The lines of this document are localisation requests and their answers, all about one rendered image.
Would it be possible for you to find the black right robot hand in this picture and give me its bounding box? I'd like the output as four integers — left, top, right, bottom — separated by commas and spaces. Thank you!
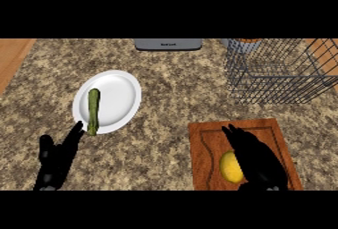
219, 123, 289, 191

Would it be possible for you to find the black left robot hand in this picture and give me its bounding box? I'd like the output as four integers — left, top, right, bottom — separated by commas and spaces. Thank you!
32, 120, 85, 191

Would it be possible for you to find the yellow lemon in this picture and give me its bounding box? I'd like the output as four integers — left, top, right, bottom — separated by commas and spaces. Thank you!
218, 149, 244, 184

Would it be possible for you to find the brown wooden cutting board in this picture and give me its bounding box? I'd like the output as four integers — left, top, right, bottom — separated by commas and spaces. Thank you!
187, 118, 305, 191

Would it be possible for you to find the green cucumber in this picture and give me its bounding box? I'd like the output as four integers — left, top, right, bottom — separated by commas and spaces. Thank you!
85, 88, 101, 137

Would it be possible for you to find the white oval plate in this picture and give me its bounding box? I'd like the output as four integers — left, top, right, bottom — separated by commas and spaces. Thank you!
70, 69, 143, 135

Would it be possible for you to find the pale striped cup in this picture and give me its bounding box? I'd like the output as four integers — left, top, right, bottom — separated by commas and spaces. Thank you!
227, 38, 264, 55

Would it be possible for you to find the grey appliance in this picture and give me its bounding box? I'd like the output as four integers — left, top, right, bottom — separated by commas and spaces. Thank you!
132, 38, 205, 52

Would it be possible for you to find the dark wire basket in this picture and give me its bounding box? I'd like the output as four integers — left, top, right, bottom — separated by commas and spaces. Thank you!
224, 38, 338, 105

